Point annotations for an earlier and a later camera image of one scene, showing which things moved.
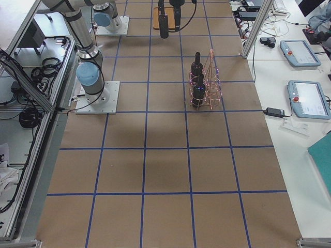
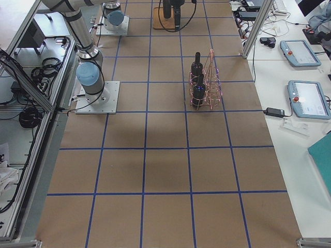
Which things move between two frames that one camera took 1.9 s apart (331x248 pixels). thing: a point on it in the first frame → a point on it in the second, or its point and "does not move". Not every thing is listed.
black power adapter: (274, 112) does not move
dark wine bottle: (163, 20) → (167, 9)
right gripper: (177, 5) does not move
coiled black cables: (49, 69) does not move
